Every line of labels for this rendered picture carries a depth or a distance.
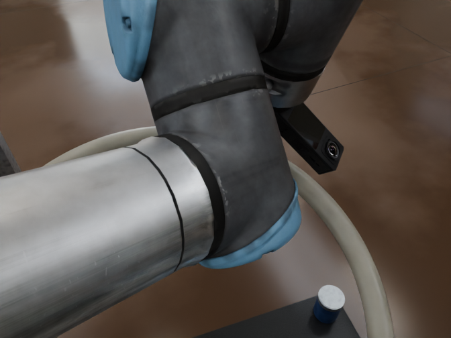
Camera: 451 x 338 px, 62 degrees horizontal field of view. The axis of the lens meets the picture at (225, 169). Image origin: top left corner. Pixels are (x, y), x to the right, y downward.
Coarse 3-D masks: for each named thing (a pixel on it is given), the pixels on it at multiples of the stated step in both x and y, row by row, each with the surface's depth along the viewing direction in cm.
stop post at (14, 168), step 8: (0, 136) 156; (0, 144) 154; (0, 152) 156; (8, 152) 162; (0, 160) 158; (8, 160) 160; (0, 168) 161; (8, 168) 162; (16, 168) 167; (0, 176) 164
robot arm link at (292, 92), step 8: (264, 72) 36; (272, 80) 37; (280, 80) 36; (312, 80) 38; (272, 88) 38; (280, 88) 38; (288, 88) 37; (296, 88) 37; (304, 88) 38; (312, 88) 39; (272, 96) 38; (280, 96) 38; (288, 96) 38; (296, 96) 39; (304, 96) 40; (272, 104) 39; (280, 104) 39; (288, 104) 40; (296, 104) 40
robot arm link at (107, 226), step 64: (192, 128) 25; (256, 128) 26; (0, 192) 17; (64, 192) 18; (128, 192) 19; (192, 192) 22; (256, 192) 25; (0, 256) 15; (64, 256) 16; (128, 256) 19; (192, 256) 23; (256, 256) 25; (0, 320) 15; (64, 320) 17
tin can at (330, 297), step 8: (328, 288) 147; (336, 288) 147; (320, 296) 144; (328, 296) 144; (336, 296) 144; (320, 304) 144; (328, 304) 142; (336, 304) 142; (320, 312) 147; (328, 312) 143; (336, 312) 143; (320, 320) 150; (328, 320) 148
